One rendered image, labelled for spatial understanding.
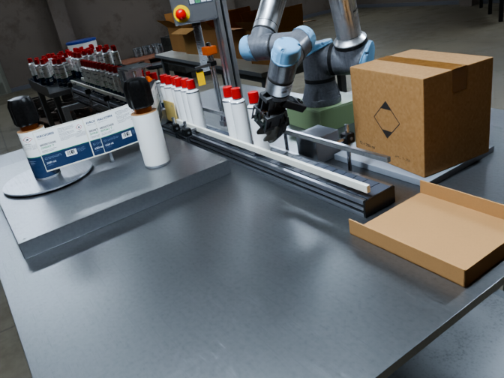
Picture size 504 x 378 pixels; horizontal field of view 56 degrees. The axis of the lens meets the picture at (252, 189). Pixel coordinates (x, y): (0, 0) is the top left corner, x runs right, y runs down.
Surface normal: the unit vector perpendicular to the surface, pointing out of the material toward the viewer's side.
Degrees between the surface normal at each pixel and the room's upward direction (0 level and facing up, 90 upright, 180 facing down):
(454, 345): 0
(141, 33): 90
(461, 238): 0
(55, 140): 90
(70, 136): 90
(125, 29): 90
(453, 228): 0
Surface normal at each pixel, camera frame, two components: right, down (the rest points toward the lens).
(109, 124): 0.62, 0.24
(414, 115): -0.89, 0.32
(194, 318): -0.17, -0.89
